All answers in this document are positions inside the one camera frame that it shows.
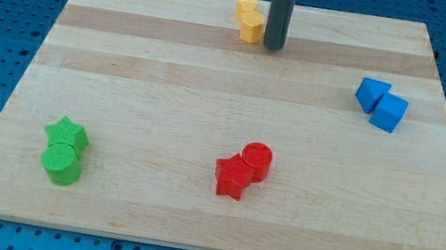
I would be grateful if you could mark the red star block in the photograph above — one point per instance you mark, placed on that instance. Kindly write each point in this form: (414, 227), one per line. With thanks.
(233, 176)

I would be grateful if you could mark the green star block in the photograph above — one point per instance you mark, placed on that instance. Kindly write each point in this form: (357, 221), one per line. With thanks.
(66, 132)

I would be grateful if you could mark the red cylinder block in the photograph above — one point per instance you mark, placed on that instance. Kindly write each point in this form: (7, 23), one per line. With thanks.
(258, 157)

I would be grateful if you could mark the wooden board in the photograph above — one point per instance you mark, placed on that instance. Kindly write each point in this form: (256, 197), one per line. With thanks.
(163, 88)

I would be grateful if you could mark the yellow pentagon block front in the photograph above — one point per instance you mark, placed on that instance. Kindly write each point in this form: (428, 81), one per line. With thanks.
(251, 26)

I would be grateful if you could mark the yellow hexagon block rear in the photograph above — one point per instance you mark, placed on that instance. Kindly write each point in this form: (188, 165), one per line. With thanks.
(243, 6)

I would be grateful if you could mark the blue triangular block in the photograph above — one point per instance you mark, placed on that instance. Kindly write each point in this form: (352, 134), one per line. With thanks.
(370, 92)

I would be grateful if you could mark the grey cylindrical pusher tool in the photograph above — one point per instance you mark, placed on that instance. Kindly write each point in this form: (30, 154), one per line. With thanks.
(278, 20)

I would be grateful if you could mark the green cylinder block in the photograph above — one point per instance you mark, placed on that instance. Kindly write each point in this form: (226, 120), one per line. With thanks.
(62, 164)

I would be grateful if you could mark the blue cube block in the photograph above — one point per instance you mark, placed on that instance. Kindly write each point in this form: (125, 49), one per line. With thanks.
(388, 112)

